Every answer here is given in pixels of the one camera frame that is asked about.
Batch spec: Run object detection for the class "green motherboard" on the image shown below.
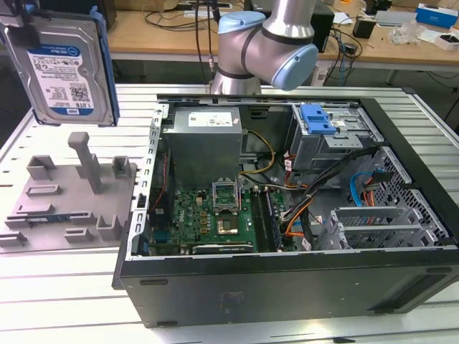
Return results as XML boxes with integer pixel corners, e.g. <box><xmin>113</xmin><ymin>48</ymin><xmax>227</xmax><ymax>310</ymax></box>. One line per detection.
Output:
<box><xmin>148</xmin><ymin>186</ymin><xmax>288</xmax><ymax>252</ymax></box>

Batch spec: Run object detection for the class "metal optical drive cage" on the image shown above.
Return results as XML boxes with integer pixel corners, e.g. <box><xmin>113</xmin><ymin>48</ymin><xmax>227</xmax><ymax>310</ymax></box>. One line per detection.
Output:
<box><xmin>288</xmin><ymin>103</ymin><xmax>383</xmax><ymax>173</ymax></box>

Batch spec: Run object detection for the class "black sleeved cable bundle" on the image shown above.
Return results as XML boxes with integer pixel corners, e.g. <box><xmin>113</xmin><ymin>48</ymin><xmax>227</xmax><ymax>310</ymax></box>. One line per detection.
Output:
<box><xmin>304</xmin><ymin>145</ymin><xmax>381</xmax><ymax>198</ymax></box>

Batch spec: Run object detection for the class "grey power supply unit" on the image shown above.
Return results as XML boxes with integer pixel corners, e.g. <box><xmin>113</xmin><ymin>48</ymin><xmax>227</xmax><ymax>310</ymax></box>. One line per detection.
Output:
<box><xmin>161</xmin><ymin>106</ymin><xmax>245</xmax><ymax>189</ymax></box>

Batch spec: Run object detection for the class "RAM stick with blue label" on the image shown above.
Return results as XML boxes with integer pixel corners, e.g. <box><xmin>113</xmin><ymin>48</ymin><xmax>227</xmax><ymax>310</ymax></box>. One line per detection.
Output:
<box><xmin>27</xmin><ymin>214</ymin><xmax>69</xmax><ymax>224</ymax></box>

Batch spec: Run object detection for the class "orange power wire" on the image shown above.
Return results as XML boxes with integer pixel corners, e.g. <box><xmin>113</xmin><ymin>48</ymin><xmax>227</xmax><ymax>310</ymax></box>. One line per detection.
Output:
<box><xmin>361</xmin><ymin>182</ymin><xmax>377</xmax><ymax>208</ymax></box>

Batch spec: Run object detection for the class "blue plastic drive latch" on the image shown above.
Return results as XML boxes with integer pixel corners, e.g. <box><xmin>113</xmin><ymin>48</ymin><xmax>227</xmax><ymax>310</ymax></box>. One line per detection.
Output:
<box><xmin>300</xmin><ymin>103</ymin><xmax>338</xmax><ymax>134</ymax></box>

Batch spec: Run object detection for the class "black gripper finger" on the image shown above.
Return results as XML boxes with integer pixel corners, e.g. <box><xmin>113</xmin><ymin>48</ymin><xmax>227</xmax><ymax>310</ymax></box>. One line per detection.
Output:
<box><xmin>5</xmin><ymin>24</ymin><xmax>40</xmax><ymax>49</ymax></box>

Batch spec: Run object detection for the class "metal socket cover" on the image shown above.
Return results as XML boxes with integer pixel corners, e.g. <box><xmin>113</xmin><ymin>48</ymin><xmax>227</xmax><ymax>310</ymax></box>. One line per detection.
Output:
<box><xmin>212</xmin><ymin>178</ymin><xmax>240</xmax><ymax>215</ymax></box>

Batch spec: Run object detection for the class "RAM slot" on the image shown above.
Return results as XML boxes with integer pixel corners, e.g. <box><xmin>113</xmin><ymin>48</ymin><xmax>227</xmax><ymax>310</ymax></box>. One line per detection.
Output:
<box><xmin>250</xmin><ymin>188</ymin><xmax>266</xmax><ymax>252</ymax></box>

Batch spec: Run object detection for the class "metal disk bay cage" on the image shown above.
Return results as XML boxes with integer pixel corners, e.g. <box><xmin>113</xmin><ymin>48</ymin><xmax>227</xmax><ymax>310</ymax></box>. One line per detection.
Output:
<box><xmin>317</xmin><ymin>206</ymin><xmax>451</xmax><ymax>252</ymax></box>

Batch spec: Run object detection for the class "wooden workbench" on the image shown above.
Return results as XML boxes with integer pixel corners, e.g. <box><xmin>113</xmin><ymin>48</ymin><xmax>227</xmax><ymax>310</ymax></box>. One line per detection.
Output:
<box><xmin>105</xmin><ymin>9</ymin><xmax>459</xmax><ymax>85</ymax></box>

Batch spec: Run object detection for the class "grey parts rack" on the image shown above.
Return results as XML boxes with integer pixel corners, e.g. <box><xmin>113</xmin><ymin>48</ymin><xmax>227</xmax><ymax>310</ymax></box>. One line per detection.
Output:
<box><xmin>0</xmin><ymin>132</ymin><xmax>139</xmax><ymax>252</ymax></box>

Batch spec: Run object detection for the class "small black box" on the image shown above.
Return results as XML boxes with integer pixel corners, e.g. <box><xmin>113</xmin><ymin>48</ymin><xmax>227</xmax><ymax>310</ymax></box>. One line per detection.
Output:
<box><xmin>353</xmin><ymin>17</ymin><xmax>377</xmax><ymax>39</ymax></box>

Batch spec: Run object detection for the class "black open PC case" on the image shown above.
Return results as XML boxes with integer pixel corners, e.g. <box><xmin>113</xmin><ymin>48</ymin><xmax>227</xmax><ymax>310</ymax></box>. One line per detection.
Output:
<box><xmin>111</xmin><ymin>87</ymin><xmax>459</xmax><ymax>329</ymax></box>

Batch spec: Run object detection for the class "black tower computer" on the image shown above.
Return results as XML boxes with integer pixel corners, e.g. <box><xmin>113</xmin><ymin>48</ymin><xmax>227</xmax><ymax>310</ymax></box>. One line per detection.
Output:
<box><xmin>311</xmin><ymin>3</ymin><xmax>336</xmax><ymax>54</ymax></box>

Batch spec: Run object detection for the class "black RAM stick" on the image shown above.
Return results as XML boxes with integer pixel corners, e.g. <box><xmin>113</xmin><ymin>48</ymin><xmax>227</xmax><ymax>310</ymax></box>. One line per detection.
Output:
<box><xmin>264</xmin><ymin>188</ymin><xmax>282</xmax><ymax>251</ymax></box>

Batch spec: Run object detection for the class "large black box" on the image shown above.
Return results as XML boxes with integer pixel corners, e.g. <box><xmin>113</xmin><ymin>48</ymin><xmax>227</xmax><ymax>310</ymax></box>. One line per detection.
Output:
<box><xmin>96</xmin><ymin>0</ymin><xmax>118</xmax><ymax>32</ymax></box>

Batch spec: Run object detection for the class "flat grey device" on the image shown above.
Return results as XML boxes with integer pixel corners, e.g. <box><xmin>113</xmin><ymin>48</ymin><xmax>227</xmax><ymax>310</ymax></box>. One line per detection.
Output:
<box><xmin>374</xmin><ymin>9</ymin><xmax>419</xmax><ymax>27</ymax></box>

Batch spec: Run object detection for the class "black camera cable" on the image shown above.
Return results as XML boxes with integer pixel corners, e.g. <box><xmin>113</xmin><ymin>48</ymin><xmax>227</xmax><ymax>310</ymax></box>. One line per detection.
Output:
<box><xmin>194</xmin><ymin>0</ymin><xmax>218</xmax><ymax>85</ymax></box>

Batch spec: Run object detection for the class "white open box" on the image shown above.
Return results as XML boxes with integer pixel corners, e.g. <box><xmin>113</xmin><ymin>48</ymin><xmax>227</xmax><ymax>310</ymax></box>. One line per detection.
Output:
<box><xmin>433</xmin><ymin>32</ymin><xmax>459</xmax><ymax>51</ymax></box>

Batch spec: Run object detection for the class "blue cardboard box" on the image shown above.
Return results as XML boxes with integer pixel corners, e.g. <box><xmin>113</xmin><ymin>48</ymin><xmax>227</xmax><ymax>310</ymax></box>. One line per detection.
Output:
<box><xmin>415</xmin><ymin>3</ymin><xmax>459</xmax><ymax>29</ymax></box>

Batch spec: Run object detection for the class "CPU socket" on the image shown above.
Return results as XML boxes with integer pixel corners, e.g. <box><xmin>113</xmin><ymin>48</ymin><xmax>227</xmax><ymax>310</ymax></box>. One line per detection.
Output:
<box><xmin>214</xmin><ymin>213</ymin><xmax>240</xmax><ymax>237</ymax></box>

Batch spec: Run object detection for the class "hard disk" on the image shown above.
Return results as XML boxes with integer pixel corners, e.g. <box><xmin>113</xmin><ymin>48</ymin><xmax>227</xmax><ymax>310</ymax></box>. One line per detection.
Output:
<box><xmin>0</xmin><ymin>5</ymin><xmax>121</xmax><ymax>127</ymax></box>

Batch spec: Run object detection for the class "yellow wire bundle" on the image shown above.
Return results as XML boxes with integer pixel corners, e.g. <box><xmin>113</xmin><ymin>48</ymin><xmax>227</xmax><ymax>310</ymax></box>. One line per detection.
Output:
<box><xmin>240</xmin><ymin>130</ymin><xmax>275</xmax><ymax>176</ymax></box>

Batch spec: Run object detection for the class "clear plastic bag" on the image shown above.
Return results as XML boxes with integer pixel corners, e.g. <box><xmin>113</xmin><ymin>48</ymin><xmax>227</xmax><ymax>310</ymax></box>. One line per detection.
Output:
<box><xmin>390</xmin><ymin>21</ymin><xmax>431</xmax><ymax>46</ymax></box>

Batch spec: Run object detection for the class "black looped cable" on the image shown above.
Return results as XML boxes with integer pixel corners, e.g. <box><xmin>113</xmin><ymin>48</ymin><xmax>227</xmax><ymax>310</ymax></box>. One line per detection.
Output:
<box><xmin>144</xmin><ymin>9</ymin><xmax>216</xmax><ymax>33</ymax></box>

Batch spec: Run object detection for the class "orange wire bundle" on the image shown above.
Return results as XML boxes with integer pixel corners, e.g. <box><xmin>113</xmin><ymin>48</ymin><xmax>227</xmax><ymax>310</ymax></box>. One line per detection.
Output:
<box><xmin>283</xmin><ymin>195</ymin><xmax>316</xmax><ymax>238</ymax></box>

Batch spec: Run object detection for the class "blue data wire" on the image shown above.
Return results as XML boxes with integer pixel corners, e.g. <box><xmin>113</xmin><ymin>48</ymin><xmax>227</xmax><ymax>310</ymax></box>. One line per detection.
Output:
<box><xmin>349</xmin><ymin>171</ymin><xmax>376</xmax><ymax>209</ymax></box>

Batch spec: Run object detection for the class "black graphics card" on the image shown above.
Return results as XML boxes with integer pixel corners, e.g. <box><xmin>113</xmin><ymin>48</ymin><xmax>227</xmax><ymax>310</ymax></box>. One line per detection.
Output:
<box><xmin>191</xmin><ymin>243</ymin><xmax>254</xmax><ymax>256</ymax></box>

